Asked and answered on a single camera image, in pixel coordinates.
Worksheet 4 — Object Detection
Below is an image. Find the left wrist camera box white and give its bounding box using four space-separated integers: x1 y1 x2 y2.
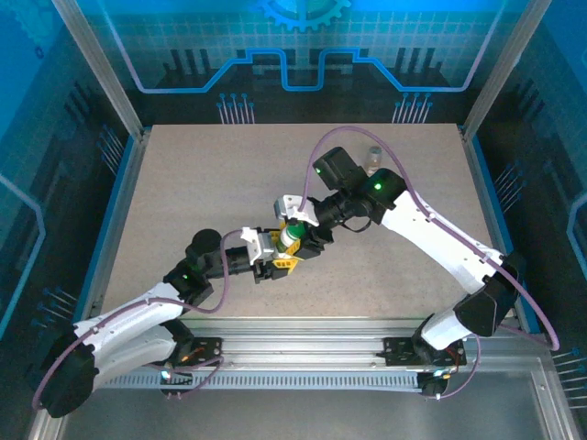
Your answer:
240 226 276 265

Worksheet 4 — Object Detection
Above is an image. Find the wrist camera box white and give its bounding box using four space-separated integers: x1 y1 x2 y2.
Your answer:
273 194 320 226
240 226 276 265

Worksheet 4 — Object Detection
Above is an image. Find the right table side rail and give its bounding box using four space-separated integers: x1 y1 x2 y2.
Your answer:
458 126 542 335

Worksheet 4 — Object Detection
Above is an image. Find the aluminium frame post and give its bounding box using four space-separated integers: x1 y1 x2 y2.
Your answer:
52 0 148 141
460 0 554 141

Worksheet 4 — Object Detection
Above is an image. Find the left table side rail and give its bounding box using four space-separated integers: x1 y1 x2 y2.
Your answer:
80 126 152 334

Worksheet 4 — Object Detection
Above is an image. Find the slotted grey cable duct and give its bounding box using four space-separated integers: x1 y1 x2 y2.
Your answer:
98 371 421 391

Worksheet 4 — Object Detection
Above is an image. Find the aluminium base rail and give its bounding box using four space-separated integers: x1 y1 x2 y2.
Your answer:
59 318 547 368

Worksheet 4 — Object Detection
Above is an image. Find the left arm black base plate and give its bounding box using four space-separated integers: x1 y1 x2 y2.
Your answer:
181 336 224 368

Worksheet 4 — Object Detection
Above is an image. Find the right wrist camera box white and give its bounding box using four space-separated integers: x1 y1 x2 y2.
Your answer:
273 194 320 226

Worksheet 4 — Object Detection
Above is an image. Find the left arm cable connector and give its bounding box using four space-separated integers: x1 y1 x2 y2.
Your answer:
158 361 194 400

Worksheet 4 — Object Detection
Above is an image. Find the right arm cable connector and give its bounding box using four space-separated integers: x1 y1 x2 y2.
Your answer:
419 368 453 400

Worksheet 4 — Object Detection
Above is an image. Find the white pill bottle green cap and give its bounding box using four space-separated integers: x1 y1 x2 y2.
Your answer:
274 220 304 254

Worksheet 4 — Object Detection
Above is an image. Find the right aluminium frame post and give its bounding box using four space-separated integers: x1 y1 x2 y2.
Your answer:
460 0 554 141

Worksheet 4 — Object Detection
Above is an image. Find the table side rail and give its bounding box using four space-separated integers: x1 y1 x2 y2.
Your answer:
80 126 152 334
458 126 542 335

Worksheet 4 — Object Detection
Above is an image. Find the arm cable connector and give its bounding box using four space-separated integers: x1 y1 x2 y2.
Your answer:
419 368 453 400
158 361 194 400

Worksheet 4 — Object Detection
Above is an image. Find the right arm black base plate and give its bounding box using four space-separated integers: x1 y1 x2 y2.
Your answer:
382 336 468 368

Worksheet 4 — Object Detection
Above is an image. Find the left aluminium frame post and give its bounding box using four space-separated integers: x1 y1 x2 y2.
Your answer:
52 0 148 141

